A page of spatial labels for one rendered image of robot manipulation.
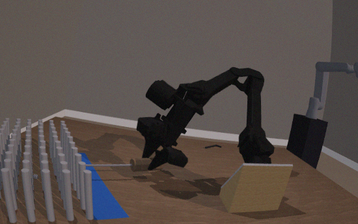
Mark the blue tape strip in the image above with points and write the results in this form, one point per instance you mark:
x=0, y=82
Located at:
x=104, y=205

